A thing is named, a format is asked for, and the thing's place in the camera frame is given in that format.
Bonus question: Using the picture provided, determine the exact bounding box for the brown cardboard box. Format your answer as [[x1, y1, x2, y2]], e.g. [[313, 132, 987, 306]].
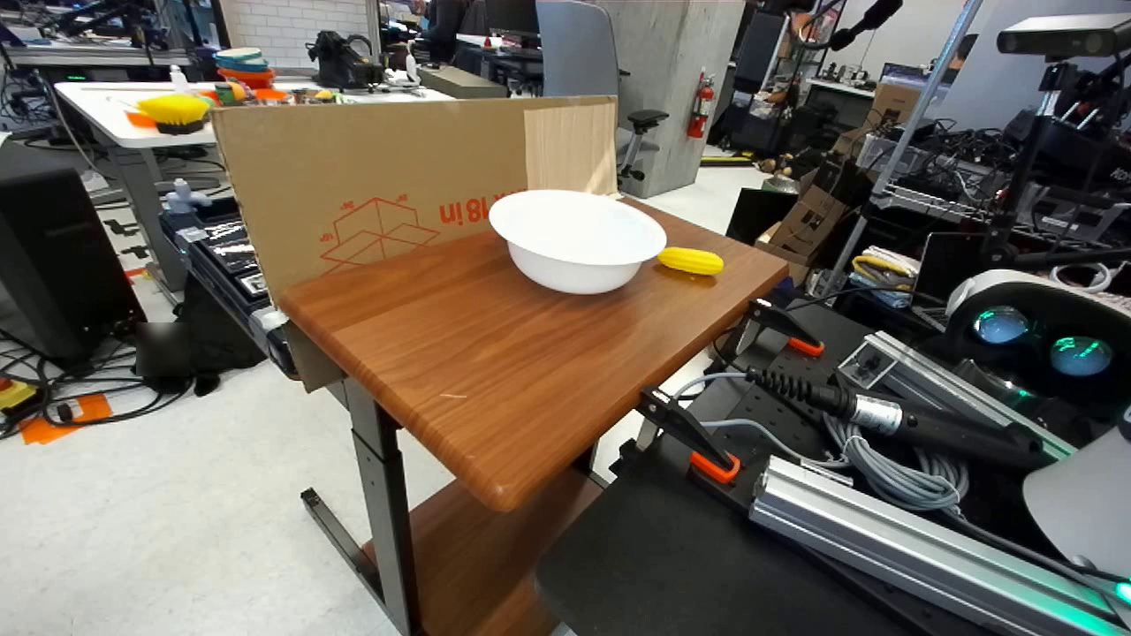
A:
[[759, 184, 855, 269]]

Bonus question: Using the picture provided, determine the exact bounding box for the white bowl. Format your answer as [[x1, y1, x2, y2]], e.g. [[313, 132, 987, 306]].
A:
[[486, 187, 671, 296]]

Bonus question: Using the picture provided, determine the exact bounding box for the grey chair back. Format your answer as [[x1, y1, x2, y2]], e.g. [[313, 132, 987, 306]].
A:
[[535, 0, 625, 105]]

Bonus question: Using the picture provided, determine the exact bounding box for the black cabinet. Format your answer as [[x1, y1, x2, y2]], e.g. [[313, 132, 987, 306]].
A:
[[0, 147, 134, 368]]

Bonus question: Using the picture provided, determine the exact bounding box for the grey metal table leg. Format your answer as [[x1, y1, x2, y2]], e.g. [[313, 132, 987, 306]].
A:
[[296, 376, 428, 636]]

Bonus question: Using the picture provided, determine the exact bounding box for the black depth camera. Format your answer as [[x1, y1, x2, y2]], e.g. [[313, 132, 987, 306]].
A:
[[995, 10, 1131, 61]]

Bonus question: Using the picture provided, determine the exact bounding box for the short aluminium profile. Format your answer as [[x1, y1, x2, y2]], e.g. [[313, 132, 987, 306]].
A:
[[839, 330, 1080, 468]]

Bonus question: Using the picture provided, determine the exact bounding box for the black corrugated conduit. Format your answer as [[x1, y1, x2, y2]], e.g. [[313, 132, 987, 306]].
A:
[[746, 361, 1047, 473]]

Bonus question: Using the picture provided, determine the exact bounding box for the white work table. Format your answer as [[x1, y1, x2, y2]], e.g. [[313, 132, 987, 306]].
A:
[[49, 75, 455, 242]]

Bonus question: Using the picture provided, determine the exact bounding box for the yellow plastic toy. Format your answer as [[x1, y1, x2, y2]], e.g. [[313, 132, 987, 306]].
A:
[[656, 244, 730, 282]]

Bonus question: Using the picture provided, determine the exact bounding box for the silver metal pole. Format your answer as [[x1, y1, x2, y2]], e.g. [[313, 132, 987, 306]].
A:
[[869, 0, 987, 191]]

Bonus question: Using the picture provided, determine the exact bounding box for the brown wooden lower shelf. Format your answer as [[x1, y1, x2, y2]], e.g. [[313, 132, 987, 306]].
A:
[[356, 469, 605, 636]]

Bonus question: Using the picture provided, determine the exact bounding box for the yellow sponge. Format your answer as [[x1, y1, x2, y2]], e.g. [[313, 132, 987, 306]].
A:
[[134, 88, 215, 134]]

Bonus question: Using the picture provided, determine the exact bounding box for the cardboard panel with red print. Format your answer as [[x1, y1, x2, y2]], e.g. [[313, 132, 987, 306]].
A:
[[213, 98, 531, 397]]

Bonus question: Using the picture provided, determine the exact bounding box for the grey coiled cable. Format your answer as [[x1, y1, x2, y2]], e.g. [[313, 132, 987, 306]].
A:
[[825, 419, 976, 516]]

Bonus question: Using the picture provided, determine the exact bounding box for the stack of colourful bowls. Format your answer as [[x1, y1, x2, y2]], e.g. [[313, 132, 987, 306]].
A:
[[210, 46, 280, 91]]

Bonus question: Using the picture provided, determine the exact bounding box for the long aluminium rail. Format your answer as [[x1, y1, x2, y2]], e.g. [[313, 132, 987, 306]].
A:
[[746, 456, 1131, 636]]

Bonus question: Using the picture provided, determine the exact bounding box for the black clamp with orange handle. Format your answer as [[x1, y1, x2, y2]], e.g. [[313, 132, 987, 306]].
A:
[[737, 293, 830, 366], [638, 384, 751, 489]]

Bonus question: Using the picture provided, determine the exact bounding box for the black bag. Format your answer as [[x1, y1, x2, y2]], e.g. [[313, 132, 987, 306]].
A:
[[131, 276, 270, 400]]

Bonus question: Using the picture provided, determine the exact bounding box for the black machine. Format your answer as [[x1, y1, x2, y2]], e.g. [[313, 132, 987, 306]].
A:
[[304, 28, 386, 91]]

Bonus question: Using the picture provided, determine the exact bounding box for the white pegboard panel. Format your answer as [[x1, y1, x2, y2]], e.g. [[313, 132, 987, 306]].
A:
[[215, 0, 386, 75]]

